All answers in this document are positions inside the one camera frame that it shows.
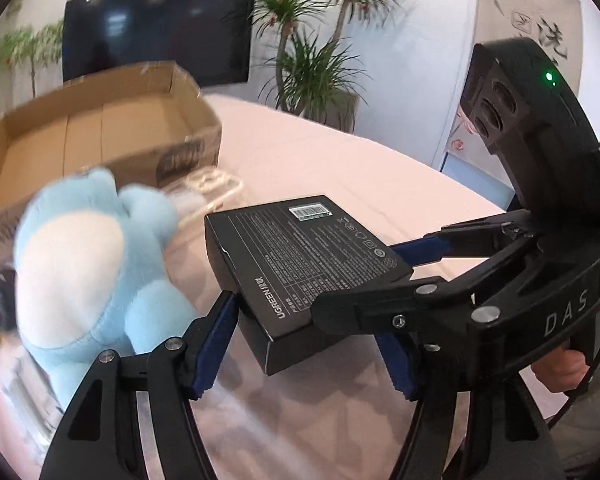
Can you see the tall potted palm plant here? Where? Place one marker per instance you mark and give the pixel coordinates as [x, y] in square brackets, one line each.
[315, 74]

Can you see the cardboard box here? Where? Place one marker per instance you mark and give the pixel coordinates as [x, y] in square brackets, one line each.
[148, 123]

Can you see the toilet sign banner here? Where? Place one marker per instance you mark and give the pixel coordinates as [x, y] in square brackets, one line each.
[555, 25]

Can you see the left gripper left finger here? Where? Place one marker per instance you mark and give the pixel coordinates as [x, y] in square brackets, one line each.
[99, 435]

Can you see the person right hand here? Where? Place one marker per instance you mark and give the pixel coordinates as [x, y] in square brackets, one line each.
[561, 370]

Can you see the small green plant left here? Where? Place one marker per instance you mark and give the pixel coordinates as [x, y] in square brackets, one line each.
[32, 49]

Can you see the clear phone case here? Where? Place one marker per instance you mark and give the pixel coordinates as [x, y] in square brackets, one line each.
[203, 191]

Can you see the black small figurine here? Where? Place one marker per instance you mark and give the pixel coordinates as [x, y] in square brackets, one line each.
[8, 320]

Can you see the blue plush toy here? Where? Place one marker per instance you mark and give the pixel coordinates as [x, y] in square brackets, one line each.
[88, 255]

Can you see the black wall television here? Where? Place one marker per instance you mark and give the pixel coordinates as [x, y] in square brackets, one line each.
[210, 39]

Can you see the black product box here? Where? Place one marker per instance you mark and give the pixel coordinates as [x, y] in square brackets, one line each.
[279, 257]

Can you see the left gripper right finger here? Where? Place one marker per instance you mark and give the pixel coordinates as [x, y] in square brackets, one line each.
[496, 432]

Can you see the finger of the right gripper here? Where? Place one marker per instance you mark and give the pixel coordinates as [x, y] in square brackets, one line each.
[480, 238]
[409, 304]

